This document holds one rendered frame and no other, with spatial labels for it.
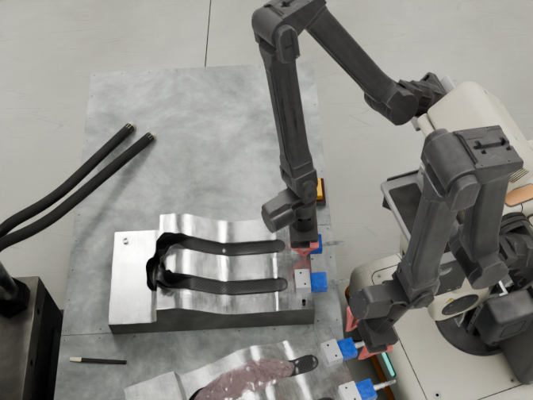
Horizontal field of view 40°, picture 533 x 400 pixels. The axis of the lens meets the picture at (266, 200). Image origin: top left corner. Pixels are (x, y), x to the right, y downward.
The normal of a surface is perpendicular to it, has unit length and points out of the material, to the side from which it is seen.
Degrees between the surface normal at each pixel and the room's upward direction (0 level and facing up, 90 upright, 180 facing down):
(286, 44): 74
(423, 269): 84
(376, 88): 67
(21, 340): 0
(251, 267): 4
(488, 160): 13
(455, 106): 43
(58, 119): 0
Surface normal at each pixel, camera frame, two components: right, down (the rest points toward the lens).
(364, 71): 0.45, 0.57
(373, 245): -0.03, -0.55
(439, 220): 0.27, 0.80
